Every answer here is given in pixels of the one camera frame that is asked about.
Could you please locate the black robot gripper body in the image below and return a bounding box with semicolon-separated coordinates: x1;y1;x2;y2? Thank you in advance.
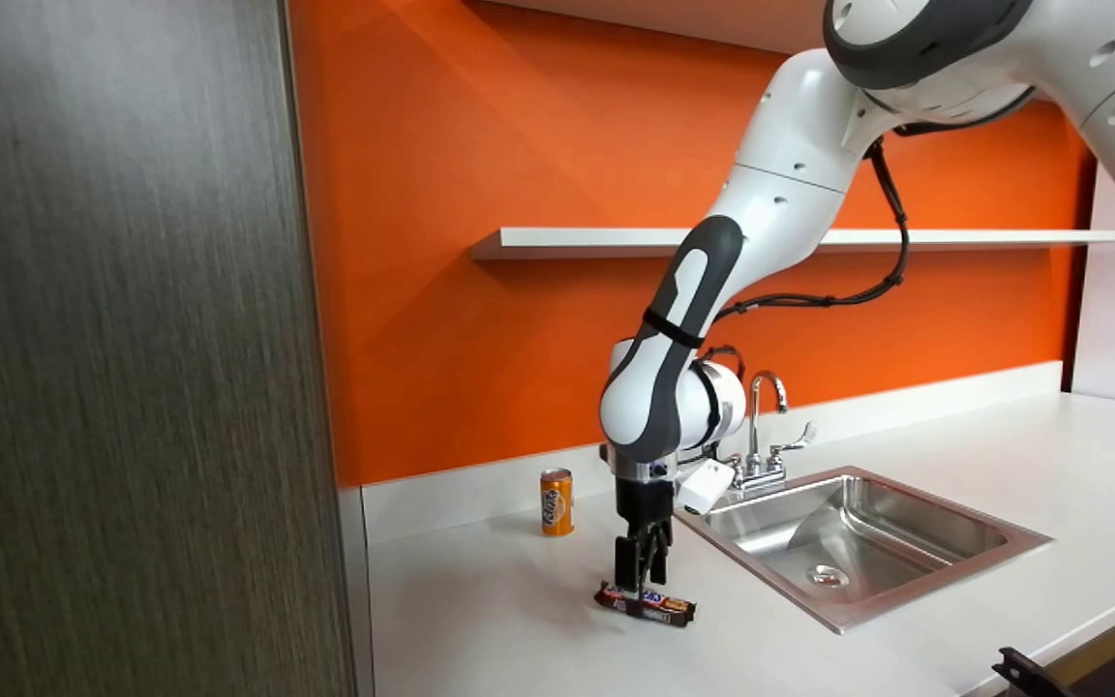
616;482;674;567

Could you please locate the dark chocolate bar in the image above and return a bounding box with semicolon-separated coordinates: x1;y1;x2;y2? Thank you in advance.
591;581;697;626

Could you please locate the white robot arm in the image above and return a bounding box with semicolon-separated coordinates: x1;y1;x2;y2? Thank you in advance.
601;0;1115;591

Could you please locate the orange soda can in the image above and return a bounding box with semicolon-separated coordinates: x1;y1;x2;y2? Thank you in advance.
538;469;573;540

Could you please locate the chrome sink faucet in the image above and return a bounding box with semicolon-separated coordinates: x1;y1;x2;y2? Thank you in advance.
728;371;813;498

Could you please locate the stainless steel sink basin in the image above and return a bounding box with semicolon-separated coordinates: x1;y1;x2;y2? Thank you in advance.
681;469;1048;630

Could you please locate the black object at edge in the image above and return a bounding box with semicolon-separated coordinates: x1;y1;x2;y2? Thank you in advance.
991;645;1074;697

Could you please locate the dark wood cabinet panel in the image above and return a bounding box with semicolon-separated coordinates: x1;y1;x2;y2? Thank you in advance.
0;0;356;697

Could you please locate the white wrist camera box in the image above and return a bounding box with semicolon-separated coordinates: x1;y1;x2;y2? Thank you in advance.
674;462;734;515

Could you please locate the white bottom wall shelf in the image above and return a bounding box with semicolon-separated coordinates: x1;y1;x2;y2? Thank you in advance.
474;226;1115;261

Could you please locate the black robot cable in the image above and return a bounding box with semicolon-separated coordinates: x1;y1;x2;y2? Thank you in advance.
705;133;1115;423

